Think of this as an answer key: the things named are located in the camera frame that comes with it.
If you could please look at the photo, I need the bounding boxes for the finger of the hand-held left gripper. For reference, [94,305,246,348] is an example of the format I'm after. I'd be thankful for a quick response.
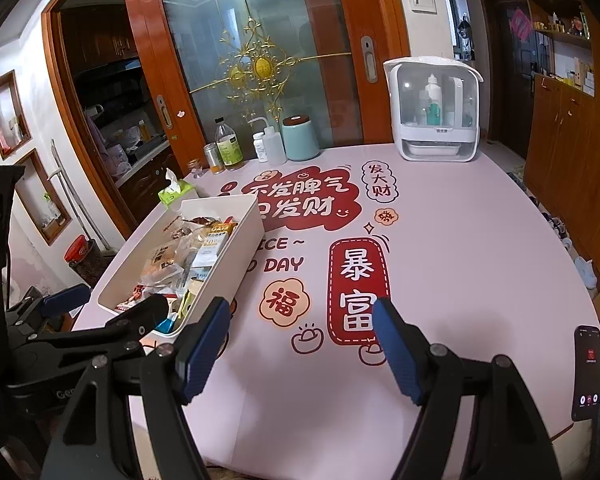
[10,294,170,361]
[7,283,91,331]

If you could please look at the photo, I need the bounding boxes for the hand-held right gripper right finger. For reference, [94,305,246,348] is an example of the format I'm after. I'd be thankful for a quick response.
[371,297,563,480]

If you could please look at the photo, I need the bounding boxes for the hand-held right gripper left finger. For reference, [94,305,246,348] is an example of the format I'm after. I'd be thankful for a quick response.
[42,296,231,480]

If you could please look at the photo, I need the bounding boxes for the red and white snack bag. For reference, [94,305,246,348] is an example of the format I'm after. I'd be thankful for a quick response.
[115,285,153,313]

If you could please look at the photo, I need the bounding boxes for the yellow cookie packet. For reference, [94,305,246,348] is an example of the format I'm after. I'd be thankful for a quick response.
[140,245,186,286]

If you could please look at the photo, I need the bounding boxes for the clear mixed nuts packet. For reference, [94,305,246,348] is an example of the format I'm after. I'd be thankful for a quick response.
[162,215,201,241]

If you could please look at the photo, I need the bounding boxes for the white and orange snack packet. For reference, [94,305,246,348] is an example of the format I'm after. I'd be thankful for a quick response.
[207,220,236,246]

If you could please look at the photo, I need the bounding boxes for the white plastic storage bin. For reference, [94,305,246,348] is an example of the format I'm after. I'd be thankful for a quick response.
[97,193,259,338]

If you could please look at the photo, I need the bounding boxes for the red lidded jar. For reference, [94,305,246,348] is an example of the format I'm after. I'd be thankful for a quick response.
[63,234,101,286]

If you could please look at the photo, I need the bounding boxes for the green tissue box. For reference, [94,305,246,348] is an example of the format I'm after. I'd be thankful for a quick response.
[159,169,199,211]

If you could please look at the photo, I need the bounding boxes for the glass bottle green label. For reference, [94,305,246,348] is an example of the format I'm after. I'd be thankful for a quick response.
[215,117,244,171]

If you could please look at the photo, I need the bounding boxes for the black smartphone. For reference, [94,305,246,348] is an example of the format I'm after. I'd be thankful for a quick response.
[571,325,600,422]

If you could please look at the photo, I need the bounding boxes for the row of shoes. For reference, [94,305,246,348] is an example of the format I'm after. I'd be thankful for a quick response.
[507,170,598,288]

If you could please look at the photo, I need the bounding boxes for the white squeeze bottle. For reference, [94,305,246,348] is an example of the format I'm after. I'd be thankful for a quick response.
[247,117,287,166]

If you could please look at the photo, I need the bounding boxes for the teal canister brown lid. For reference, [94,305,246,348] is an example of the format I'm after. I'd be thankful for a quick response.
[282,116,321,162]

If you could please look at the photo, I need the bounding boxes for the white bottle sterilizer cabinet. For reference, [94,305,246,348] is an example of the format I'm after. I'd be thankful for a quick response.
[383,57,483,162]

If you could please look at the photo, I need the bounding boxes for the wooden storage cabinet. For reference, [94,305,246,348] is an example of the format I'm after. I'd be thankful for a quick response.
[517,0,600,286]

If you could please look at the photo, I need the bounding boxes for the dark entrance door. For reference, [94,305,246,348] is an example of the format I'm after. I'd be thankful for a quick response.
[480,0,538,161]

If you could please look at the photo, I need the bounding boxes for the wooden glass sliding door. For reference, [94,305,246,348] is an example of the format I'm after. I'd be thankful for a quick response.
[120,0,411,156]

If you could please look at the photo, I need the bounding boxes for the wooden wall niche frame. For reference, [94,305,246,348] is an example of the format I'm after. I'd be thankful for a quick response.
[0,70,31,161]
[15,149,73,246]

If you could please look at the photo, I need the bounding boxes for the grey mop handle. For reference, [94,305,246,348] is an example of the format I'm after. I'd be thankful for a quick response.
[50,140,106,256]

